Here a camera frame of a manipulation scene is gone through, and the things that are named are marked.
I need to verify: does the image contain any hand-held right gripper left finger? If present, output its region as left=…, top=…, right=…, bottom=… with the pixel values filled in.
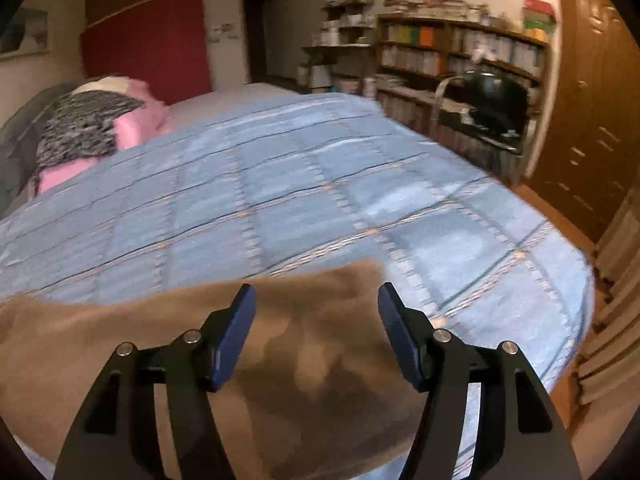
left=52, top=284, right=258, bottom=480

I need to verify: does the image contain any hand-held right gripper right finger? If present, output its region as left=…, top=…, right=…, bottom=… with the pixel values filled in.
left=377, top=282, right=583, bottom=480

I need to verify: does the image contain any brown fleece towel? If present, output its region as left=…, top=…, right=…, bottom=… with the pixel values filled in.
left=0, top=259, right=431, bottom=480

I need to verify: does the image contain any blue checked blanket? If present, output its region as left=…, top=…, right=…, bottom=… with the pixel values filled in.
left=0, top=92, right=596, bottom=480

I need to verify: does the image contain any pink pillow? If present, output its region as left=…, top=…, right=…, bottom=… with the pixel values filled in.
left=37, top=80, right=173, bottom=196

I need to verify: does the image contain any leopard print cloth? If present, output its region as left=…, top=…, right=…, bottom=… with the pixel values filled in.
left=35, top=91, right=147, bottom=171

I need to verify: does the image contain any black chair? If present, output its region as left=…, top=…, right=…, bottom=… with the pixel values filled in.
left=432, top=71, right=543, bottom=156

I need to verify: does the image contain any white pillow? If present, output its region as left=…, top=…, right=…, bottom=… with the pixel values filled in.
left=70, top=75, right=133, bottom=96

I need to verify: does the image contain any wooden bookshelf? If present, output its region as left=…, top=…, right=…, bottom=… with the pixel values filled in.
left=375, top=12, right=553, bottom=186

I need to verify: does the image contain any grey pillow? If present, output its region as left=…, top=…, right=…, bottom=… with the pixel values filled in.
left=0, top=82, right=76, bottom=206

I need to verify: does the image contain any small wooden shelf rack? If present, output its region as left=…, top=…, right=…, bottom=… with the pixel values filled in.
left=297, top=0, right=378, bottom=98

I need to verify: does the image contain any wooden wardrobe door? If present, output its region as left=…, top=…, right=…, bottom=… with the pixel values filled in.
left=522, top=0, right=636, bottom=243

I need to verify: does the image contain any dark wooden door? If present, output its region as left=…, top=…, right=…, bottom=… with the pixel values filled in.
left=242, top=0, right=275, bottom=85

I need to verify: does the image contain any red headboard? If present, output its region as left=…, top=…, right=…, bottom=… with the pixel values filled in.
left=80, top=0, right=212, bottom=106

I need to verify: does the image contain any row of books on bookshelf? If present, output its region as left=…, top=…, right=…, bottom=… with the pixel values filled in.
left=382, top=0, right=491, bottom=23

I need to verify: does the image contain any stack of coloured boxes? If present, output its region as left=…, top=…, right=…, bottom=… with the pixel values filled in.
left=522, top=0, right=558, bottom=43

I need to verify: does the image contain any framed wall picture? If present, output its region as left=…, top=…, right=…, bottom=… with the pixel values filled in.
left=0, top=7, right=51, bottom=58

